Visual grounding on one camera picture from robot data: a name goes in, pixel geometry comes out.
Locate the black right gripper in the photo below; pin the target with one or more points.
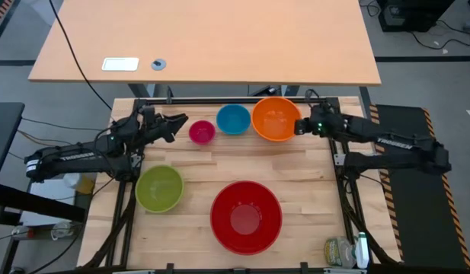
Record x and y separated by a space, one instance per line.
326 122

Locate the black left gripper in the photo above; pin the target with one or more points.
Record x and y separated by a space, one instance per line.
156 125

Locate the small pink bowl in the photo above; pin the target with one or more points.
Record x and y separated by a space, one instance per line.
202 132

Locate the orange bowl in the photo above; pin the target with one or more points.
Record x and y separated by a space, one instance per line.
274 118

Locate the blue bowl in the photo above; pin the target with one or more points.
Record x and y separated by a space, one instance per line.
233 118

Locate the green bowl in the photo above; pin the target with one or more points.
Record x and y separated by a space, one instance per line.
159 188

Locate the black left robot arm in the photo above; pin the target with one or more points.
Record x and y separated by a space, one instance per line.
67 158

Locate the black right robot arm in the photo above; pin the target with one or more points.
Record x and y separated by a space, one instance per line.
394 144

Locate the white rectangular card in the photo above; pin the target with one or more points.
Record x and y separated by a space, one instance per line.
120 64

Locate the light wooden desk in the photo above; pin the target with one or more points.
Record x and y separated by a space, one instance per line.
219 38

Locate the large red bowl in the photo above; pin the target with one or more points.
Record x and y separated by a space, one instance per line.
246 218

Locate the plastic bottle with yellow liquid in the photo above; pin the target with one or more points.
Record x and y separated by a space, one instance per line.
82 183

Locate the black mat with hazard stripes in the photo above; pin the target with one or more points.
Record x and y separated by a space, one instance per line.
417 190

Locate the spray bottle with green label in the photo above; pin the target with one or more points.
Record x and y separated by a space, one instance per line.
347 251

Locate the white box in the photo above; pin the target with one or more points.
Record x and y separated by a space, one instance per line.
44 201

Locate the black computer tower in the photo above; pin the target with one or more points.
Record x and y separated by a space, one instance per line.
413 15

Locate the black side desk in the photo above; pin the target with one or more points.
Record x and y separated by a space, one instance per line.
2 133

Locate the black aluminium table frame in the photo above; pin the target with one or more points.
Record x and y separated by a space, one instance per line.
204 100

